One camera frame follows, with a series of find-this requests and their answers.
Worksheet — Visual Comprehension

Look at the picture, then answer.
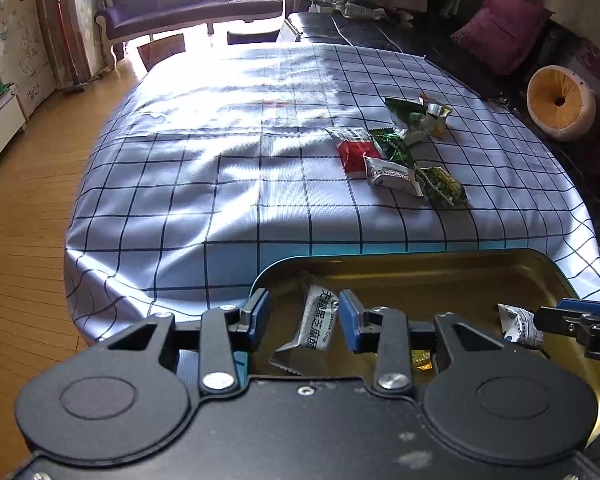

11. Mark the round yellow white cushion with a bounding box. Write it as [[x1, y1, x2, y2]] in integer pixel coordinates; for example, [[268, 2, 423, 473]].
[[526, 66, 597, 142]]

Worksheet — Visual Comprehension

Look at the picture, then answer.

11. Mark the red stick vacuum cleaner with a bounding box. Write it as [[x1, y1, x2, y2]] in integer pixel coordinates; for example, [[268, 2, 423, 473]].
[[50, 0, 88, 93]]

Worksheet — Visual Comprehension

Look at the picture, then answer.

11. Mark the black leather sofa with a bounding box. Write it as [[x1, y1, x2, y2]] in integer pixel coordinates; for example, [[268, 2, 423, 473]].
[[277, 10, 600, 261]]

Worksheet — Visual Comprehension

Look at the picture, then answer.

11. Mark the white black-print snack packet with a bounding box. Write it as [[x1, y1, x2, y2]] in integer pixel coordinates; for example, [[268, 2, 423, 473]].
[[362, 155, 425, 197]]

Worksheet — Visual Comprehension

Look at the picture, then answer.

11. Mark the white television stand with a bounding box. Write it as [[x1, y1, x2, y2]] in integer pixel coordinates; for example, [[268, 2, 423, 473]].
[[0, 92, 28, 183]]

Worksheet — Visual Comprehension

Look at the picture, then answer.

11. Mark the large green snack packet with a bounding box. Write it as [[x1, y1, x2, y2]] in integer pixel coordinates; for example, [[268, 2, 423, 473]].
[[384, 96, 426, 133]]

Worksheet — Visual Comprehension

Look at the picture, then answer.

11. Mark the yellow white snack packet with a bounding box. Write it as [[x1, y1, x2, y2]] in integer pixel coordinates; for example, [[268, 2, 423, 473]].
[[402, 92, 453, 147]]

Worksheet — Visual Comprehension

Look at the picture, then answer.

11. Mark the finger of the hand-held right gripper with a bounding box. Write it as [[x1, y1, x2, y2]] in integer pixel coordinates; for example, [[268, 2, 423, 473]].
[[555, 298, 600, 317], [532, 306, 593, 346]]

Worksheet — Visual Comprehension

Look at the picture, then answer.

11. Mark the tree print paper bag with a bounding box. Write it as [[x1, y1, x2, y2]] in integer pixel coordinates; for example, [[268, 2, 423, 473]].
[[136, 33, 187, 72]]

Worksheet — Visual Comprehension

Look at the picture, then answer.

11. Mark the crumpled plastic bag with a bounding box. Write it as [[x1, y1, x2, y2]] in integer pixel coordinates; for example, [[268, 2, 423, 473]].
[[342, 1, 388, 21]]

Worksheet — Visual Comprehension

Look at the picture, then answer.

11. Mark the green yellow snack packet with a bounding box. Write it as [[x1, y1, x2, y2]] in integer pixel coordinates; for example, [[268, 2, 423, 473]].
[[414, 165, 470, 209]]

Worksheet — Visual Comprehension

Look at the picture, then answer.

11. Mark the red white snack packet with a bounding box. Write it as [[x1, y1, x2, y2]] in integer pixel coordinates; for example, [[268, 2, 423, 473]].
[[324, 126, 383, 175]]

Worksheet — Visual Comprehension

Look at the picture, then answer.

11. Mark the blue checked tablecloth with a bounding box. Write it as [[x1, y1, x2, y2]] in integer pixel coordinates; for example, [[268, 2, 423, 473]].
[[62, 42, 600, 346]]

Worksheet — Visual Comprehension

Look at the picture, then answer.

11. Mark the dark green foil candy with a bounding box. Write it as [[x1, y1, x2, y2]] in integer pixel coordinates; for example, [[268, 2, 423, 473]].
[[369, 129, 417, 167]]

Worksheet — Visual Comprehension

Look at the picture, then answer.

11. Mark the magenta pillow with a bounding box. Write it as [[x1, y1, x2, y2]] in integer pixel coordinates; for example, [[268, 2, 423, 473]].
[[450, 0, 555, 76]]

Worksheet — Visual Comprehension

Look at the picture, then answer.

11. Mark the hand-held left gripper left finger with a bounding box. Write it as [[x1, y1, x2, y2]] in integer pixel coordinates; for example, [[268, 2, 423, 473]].
[[97, 287, 273, 395]]

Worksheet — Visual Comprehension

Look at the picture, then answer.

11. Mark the grey white snack packet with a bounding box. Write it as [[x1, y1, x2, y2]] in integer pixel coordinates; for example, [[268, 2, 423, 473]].
[[269, 270, 343, 378]]

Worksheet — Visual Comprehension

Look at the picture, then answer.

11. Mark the white blue snack packet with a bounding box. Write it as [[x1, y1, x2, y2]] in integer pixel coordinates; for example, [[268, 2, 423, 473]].
[[496, 302, 546, 356]]

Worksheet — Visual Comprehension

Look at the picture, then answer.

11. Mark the dark footstool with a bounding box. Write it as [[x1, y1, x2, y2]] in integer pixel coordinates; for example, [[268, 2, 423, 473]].
[[226, 28, 282, 46]]

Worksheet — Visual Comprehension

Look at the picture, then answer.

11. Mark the cartoon print cabinet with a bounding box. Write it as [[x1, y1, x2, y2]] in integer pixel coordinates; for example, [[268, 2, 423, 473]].
[[0, 0, 56, 118]]

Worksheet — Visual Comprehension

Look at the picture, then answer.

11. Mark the gold metal tin tray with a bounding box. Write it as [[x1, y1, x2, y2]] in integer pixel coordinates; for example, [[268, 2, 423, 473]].
[[249, 247, 600, 448]]

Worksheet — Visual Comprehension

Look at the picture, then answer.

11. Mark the purple chaise longue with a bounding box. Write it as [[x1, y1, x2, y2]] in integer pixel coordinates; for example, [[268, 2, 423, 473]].
[[94, 0, 284, 68]]

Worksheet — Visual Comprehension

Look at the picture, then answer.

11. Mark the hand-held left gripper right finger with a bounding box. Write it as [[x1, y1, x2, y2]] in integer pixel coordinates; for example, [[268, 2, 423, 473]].
[[339, 289, 511, 393]]

